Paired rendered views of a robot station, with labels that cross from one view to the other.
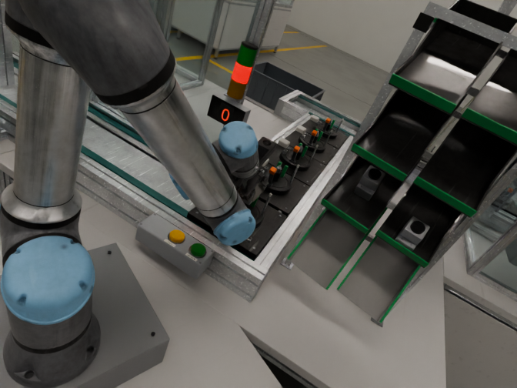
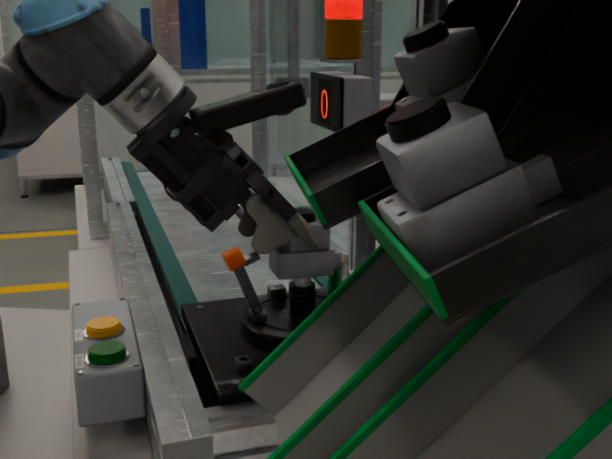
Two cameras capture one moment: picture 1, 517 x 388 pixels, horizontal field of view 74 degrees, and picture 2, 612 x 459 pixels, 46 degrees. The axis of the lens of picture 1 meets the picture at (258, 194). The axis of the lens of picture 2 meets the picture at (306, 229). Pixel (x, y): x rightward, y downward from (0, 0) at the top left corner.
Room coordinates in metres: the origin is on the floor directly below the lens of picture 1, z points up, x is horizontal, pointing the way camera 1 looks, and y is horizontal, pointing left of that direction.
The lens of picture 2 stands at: (0.46, -0.62, 1.31)
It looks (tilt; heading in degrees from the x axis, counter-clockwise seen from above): 16 degrees down; 59
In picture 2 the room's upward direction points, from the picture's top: straight up
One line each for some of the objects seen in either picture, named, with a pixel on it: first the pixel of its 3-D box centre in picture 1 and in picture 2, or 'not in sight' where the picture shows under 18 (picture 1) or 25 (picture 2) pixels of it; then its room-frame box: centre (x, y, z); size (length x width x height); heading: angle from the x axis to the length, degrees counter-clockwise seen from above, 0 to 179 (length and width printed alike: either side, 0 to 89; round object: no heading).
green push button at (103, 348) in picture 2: (198, 250); (107, 355); (0.64, 0.09, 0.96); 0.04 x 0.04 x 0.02
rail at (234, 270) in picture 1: (136, 205); (144, 303); (0.76, 0.33, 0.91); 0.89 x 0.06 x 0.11; 77
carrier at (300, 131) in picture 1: (315, 137); not in sight; (1.57, -0.15, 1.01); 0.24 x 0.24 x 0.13; 77
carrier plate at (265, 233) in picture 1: (240, 216); (301, 336); (0.85, 0.03, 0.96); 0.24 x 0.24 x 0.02; 77
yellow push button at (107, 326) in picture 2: (176, 236); (104, 330); (0.66, 0.16, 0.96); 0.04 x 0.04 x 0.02
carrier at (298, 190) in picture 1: (276, 174); not in sight; (1.10, -0.03, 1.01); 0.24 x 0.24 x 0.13; 77
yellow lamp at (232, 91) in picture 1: (236, 88); (343, 39); (1.01, 0.18, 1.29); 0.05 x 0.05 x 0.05
